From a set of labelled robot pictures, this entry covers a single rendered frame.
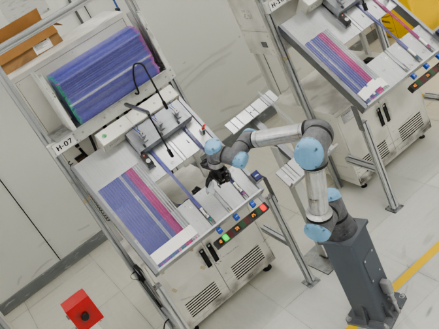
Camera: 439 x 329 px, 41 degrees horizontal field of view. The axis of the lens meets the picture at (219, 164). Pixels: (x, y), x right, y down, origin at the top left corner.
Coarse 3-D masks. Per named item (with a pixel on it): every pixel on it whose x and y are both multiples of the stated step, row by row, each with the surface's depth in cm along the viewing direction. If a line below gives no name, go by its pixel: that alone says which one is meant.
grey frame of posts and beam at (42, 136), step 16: (128, 0) 294; (144, 32) 302; (0, 80) 273; (160, 80) 310; (176, 80) 318; (128, 96) 303; (144, 96) 307; (112, 112) 300; (32, 128) 287; (80, 128) 294; (96, 128) 298; (48, 144) 291; (64, 160) 297; (80, 192) 306; (96, 208) 311; (272, 208) 307; (112, 240) 320; (288, 240) 318; (128, 256) 327; (304, 272) 328; (160, 288) 283; (176, 320) 292
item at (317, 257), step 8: (272, 152) 313; (280, 152) 309; (280, 160) 312; (288, 160) 313; (296, 192) 321; (304, 192) 324; (296, 200) 328; (304, 200) 325; (304, 208) 326; (304, 216) 332; (312, 248) 357; (320, 248) 343; (304, 256) 354; (312, 256) 351; (320, 256) 348; (312, 264) 345; (320, 264) 342; (328, 264) 339; (328, 272) 334
